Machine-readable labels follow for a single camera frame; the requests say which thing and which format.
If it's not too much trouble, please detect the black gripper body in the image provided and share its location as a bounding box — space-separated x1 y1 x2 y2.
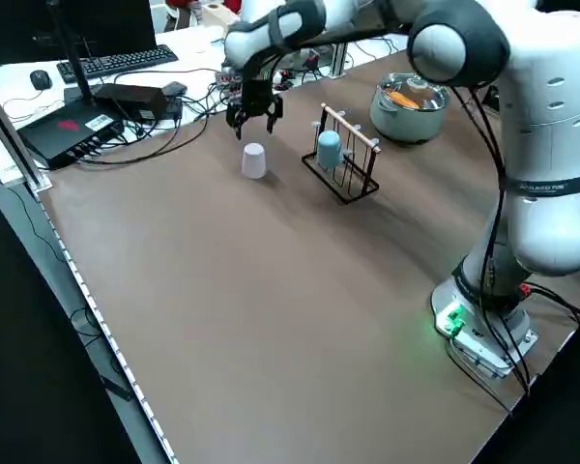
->
227 76 284 117

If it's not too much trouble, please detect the pale pink cup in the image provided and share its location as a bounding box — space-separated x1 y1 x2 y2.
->
241 142 268 181

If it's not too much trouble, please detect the light blue cup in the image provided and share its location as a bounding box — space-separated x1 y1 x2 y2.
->
316 130 344 169

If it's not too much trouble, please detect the red white terminal block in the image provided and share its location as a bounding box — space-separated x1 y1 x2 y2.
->
215 67 246 103

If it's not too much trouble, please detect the black power brick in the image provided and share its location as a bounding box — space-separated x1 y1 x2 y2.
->
94 82 169 122

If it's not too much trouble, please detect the grey-green cooking pot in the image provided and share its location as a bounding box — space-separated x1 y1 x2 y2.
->
369 72 450 143

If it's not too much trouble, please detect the black keyboard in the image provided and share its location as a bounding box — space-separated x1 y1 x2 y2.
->
56 44 180 82

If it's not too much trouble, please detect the glass pot lid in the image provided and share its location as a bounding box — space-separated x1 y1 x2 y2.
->
377 72 450 111

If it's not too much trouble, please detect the black monitor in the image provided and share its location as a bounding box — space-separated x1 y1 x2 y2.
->
0 0 157 66

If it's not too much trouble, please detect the black stand pole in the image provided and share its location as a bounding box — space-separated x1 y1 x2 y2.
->
47 0 98 105

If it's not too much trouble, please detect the black box with red logo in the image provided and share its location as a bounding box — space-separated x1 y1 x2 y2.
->
16 99 127 170

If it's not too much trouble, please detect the black table cable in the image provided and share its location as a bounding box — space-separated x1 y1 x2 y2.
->
76 72 223 168

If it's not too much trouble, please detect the short aluminium profile post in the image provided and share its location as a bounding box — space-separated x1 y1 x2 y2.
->
331 41 347 78

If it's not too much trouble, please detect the black wire cup holder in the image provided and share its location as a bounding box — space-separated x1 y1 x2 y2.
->
301 102 383 205

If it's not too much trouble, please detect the long aluminium profile rail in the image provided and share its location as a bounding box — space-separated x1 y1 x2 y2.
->
0 72 54 192

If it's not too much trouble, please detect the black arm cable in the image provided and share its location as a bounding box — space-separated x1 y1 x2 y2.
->
448 84 533 395

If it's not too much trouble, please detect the black base cable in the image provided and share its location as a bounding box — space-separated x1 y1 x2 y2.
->
521 284 580 325

